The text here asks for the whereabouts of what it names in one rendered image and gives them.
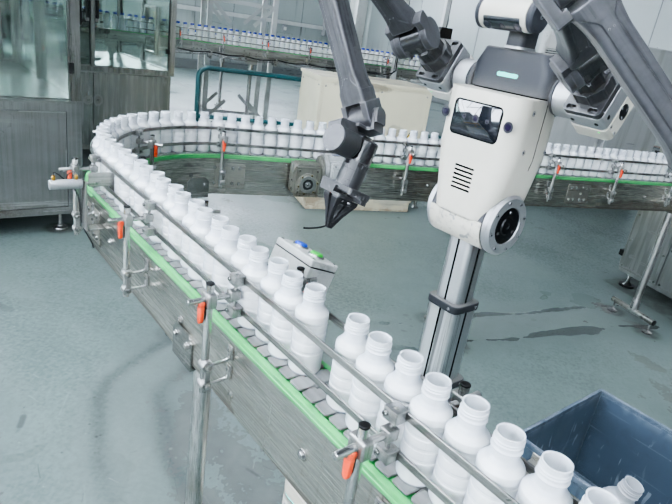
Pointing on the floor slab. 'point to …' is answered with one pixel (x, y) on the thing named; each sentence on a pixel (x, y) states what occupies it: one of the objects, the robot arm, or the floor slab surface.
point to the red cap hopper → (257, 62)
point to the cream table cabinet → (417, 101)
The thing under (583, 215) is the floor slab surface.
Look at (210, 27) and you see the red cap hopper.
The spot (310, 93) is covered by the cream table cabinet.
